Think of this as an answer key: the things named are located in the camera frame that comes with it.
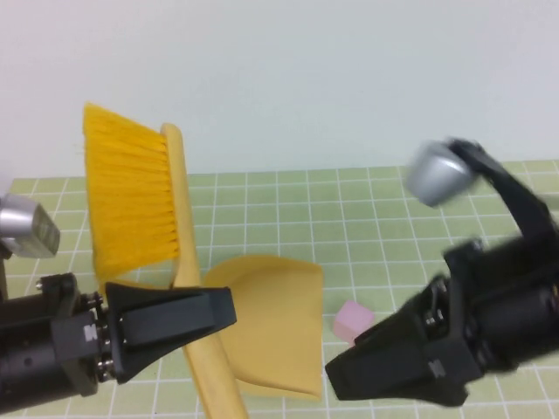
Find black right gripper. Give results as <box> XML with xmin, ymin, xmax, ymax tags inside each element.
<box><xmin>325</xmin><ymin>244</ymin><xmax>486</xmax><ymax>407</ymax></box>

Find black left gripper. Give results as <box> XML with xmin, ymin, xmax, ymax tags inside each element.
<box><xmin>52</xmin><ymin>278</ymin><xmax>238</xmax><ymax>396</ymax></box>

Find pink foam cube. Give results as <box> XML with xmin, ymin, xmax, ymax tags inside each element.
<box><xmin>334</xmin><ymin>299</ymin><xmax>376</xmax><ymax>348</ymax></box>

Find yellow hand brush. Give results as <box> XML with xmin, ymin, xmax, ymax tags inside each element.
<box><xmin>81</xmin><ymin>102</ymin><xmax>246</xmax><ymax>419</ymax></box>

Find yellow plastic dustpan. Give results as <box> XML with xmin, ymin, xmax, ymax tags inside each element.
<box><xmin>203</xmin><ymin>255</ymin><xmax>325</xmax><ymax>402</ymax></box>

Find green checked table mat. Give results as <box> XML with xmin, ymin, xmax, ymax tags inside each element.
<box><xmin>0</xmin><ymin>160</ymin><xmax>559</xmax><ymax>419</ymax></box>

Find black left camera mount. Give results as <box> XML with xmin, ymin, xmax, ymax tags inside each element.
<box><xmin>0</xmin><ymin>252</ymin><xmax>78</xmax><ymax>318</ymax></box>

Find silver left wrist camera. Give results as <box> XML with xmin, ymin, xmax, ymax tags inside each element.
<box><xmin>0</xmin><ymin>194</ymin><xmax>61</xmax><ymax>259</ymax></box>

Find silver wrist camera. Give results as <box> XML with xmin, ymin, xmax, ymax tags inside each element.
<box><xmin>0</xmin><ymin>194</ymin><xmax>61</xmax><ymax>259</ymax></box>
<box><xmin>405</xmin><ymin>138</ymin><xmax>478</xmax><ymax>207</ymax></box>

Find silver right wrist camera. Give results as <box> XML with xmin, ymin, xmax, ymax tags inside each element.
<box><xmin>405</xmin><ymin>138</ymin><xmax>478</xmax><ymax>207</ymax></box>

